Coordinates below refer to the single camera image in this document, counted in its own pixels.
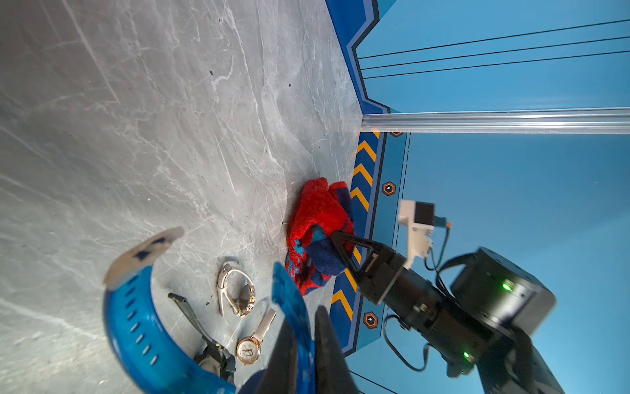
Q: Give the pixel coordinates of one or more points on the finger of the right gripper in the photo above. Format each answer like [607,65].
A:
[345,245]

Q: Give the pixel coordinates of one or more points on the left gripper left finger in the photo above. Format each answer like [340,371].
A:
[280,377]

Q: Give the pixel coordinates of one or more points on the red and blue cloth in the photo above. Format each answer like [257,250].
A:
[322,209]

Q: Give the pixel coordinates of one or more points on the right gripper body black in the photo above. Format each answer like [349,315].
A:
[417,304]

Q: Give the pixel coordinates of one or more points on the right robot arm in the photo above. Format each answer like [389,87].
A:
[480,313]

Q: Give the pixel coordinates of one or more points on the rose gold watch upper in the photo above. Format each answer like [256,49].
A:
[236,291]

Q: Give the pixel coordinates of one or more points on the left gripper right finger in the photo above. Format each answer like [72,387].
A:
[332,375]

